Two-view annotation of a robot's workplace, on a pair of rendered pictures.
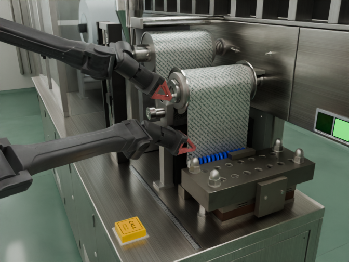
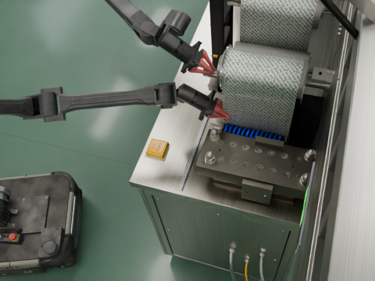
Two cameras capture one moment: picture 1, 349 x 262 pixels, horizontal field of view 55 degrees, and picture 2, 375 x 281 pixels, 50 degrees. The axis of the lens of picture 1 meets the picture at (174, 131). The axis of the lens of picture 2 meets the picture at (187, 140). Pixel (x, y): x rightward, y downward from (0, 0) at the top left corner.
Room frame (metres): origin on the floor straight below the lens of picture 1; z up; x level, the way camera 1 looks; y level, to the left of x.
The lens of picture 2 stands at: (0.34, -0.63, 2.21)
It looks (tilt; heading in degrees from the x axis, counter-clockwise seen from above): 56 degrees down; 51
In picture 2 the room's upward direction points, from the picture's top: 9 degrees counter-clockwise
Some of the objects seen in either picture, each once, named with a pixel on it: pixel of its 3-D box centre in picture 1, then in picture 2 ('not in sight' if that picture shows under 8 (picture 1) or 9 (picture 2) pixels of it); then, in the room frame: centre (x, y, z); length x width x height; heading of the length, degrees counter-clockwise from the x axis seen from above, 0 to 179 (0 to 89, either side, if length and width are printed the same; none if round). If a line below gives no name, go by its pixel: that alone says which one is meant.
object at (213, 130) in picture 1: (218, 132); (256, 115); (1.04, -0.15, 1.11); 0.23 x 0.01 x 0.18; 116
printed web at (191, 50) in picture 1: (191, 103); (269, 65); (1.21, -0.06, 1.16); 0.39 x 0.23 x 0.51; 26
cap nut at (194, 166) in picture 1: (194, 164); (214, 133); (0.92, -0.06, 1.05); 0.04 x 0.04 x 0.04
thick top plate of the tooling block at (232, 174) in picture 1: (249, 174); (258, 163); (0.95, -0.24, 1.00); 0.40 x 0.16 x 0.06; 116
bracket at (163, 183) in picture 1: (162, 146); (217, 96); (1.05, 0.04, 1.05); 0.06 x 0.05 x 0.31; 116
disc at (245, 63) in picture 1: (242, 82); (304, 80); (1.15, -0.24, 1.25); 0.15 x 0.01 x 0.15; 26
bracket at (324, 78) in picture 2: (253, 70); (322, 75); (1.17, -0.28, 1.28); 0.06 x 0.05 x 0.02; 116
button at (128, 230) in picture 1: (130, 229); (157, 148); (0.79, 0.13, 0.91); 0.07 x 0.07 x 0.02; 26
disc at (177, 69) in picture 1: (177, 90); (226, 67); (1.04, -0.01, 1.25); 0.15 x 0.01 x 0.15; 26
